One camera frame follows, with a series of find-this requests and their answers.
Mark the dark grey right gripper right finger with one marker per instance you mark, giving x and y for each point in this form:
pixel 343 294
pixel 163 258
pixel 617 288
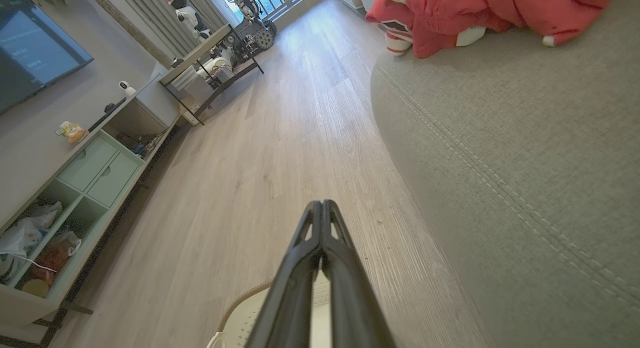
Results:
pixel 350 298

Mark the metal frame side table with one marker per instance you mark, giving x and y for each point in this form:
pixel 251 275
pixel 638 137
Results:
pixel 210 67

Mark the pale green cabinet drawer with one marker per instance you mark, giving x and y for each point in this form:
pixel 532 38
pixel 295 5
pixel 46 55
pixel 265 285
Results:
pixel 87 162
pixel 112 179

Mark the white items under side table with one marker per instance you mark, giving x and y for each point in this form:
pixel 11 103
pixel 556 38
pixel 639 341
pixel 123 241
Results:
pixel 215 65

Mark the white robot with red hat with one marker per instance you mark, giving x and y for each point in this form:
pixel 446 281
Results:
pixel 187 15

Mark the grey fabric sofa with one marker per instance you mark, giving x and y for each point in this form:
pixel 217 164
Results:
pixel 525 188

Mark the pale green TV cabinet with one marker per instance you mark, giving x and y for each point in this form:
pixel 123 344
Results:
pixel 90 188

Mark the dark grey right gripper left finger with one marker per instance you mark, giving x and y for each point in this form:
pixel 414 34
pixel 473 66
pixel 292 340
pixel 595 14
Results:
pixel 292 293

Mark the white plastic bag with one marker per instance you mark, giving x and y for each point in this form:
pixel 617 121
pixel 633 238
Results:
pixel 25 233

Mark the clear bag with red contents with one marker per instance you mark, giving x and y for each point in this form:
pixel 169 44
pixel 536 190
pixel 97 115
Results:
pixel 55 253

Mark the black flat remote bar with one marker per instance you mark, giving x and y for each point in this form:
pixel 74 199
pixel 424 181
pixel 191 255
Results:
pixel 107 113

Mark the red and white garment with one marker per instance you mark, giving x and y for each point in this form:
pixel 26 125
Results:
pixel 465 12

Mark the beige plastic laundry basket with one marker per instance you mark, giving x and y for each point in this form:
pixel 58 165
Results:
pixel 240 323

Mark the black flat screen television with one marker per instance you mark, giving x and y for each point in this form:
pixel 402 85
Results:
pixel 35 47

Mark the round yellow tin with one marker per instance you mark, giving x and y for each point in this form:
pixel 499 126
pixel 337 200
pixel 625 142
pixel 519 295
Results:
pixel 35 288

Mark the small colourful toy figure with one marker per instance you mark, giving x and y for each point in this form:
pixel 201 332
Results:
pixel 74 131

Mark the grey pleated curtain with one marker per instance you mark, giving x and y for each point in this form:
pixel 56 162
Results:
pixel 145 12

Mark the grey wheeled robot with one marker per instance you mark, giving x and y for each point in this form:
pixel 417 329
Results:
pixel 255 22

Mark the small white security camera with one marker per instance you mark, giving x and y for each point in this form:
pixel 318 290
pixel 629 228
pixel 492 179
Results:
pixel 127 87

